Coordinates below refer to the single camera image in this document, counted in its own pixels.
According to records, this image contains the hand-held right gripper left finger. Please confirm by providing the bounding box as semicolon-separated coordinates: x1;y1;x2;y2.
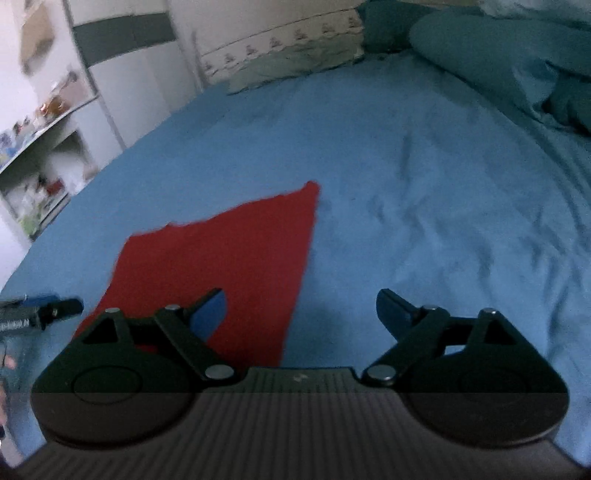
83;288;236;381

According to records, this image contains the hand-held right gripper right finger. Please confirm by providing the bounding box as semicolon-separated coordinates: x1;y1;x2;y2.
361;288;515;386

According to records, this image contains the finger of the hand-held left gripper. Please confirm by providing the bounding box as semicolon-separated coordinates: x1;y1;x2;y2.
25;295;85;329

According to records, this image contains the red sweater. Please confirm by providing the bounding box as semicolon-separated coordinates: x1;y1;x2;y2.
74;181;320;367

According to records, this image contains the person's left hand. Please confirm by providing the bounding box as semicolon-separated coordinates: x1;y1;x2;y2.
0;353;18;430

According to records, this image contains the bed with blue sheet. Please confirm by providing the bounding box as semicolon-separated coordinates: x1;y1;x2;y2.
0;46;591;462

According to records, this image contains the white shelf unit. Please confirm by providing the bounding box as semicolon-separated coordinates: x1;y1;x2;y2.
0;95;125;243

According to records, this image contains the white wardrobe with grey band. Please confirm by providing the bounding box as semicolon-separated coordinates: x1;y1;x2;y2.
65;0;206;151

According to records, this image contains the pale green pillow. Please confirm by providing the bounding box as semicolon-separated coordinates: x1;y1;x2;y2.
226;34;368;95

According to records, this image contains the teal duvet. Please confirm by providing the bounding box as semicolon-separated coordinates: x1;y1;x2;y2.
409;9;591;137

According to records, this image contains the teal pillow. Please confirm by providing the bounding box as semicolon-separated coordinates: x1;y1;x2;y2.
358;0;439;55

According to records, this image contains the light blue blanket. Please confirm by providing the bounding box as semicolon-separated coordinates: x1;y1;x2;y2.
478;0;591;21

